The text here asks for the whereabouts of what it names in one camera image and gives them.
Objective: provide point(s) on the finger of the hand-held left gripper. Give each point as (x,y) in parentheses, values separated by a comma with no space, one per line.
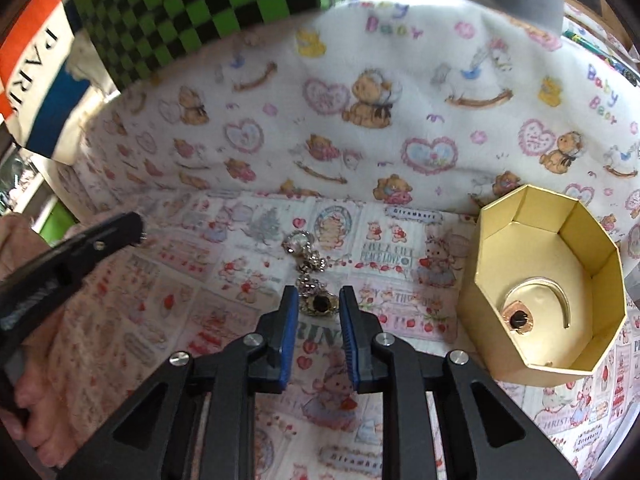
(85,252)

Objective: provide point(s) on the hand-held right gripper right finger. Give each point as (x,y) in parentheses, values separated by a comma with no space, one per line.
(350,340)

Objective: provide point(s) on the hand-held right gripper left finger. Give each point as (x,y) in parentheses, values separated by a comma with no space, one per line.
(289,330)

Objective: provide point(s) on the gold black-stone brooch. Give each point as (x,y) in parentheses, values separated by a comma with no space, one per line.
(320,303)

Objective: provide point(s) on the gold octagonal box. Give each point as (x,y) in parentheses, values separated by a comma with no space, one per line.
(590,240)

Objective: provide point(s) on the person's left hand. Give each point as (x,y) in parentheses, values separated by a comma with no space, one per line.
(42,410)

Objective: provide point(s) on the green plastic object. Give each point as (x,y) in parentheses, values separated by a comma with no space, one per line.
(57,220)

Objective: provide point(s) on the pink fuzzy cloth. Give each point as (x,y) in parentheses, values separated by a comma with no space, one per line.
(100,350)

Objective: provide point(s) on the strawberry printed patchwork cloth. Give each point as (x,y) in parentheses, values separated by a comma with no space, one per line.
(210,270)

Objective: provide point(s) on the copper black-stone brooch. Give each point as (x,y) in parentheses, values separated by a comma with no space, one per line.
(519,317)

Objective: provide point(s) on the orange white blue bag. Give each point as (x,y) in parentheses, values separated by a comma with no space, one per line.
(45,75)

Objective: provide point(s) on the silver bangle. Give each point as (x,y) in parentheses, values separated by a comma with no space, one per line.
(545,285)

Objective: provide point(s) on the teddy bear printed blanket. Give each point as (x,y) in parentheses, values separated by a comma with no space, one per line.
(320,125)

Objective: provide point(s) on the green black checkered box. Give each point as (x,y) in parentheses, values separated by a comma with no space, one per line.
(200,15)

